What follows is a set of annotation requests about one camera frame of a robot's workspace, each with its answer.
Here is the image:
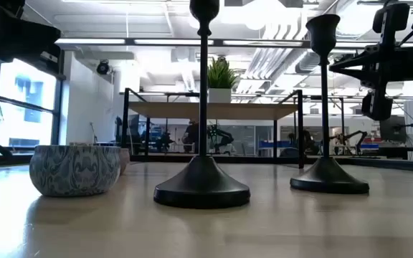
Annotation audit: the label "green plant in white pot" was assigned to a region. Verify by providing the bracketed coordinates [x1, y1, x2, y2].
[206, 56, 239, 105]

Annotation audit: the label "black ceiling spotlight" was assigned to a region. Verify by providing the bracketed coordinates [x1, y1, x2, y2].
[96, 59, 113, 76]

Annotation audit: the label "blue patterned candle tin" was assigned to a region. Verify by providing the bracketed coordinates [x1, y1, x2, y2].
[29, 144, 122, 198]

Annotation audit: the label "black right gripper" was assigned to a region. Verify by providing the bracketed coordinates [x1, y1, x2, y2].
[329, 44, 413, 122]

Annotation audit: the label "black aluminium table frame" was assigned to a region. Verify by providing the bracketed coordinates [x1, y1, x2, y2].
[0, 131, 413, 173]

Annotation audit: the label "overhead light bar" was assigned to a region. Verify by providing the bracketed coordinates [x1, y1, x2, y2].
[54, 37, 413, 50]

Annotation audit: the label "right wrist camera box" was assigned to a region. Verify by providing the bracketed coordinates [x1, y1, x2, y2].
[372, 2, 411, 47]

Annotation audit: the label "black metal candlestick holder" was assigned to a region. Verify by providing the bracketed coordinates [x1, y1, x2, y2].
[289, 14, 370, 195]

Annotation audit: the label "wooden riser shelf black legs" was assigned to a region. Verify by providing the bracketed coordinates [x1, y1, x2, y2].
[120, 87, 305, 169]

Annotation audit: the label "black suction cup mount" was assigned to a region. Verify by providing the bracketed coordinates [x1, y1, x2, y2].
[153, 0, 252, 210]

